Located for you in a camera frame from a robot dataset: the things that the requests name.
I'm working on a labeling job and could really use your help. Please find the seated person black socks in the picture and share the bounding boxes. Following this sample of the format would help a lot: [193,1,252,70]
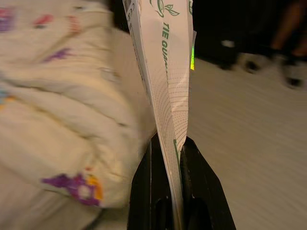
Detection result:
[271,0,307,58]

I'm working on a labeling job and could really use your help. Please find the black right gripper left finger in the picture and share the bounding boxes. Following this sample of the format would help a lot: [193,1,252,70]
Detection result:
[126,133,179,230]

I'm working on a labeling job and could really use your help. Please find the beige sheeted mattress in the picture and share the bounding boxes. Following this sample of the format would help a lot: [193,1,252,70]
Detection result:
[0,31,156,230]

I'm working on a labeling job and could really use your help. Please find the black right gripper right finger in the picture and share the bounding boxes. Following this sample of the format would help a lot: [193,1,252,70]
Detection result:
[180,137,237,230]

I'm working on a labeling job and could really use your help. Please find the grey slide slipper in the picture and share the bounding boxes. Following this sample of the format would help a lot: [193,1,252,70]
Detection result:
[238,52,264,72]
[279,58,307,90]

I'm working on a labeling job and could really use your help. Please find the cream cartoon print quilt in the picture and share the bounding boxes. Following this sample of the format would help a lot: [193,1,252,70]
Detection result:
[0,0,156,209]

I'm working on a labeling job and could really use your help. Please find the white green paper packet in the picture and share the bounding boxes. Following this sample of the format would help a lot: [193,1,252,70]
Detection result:
[122,0,198,230]

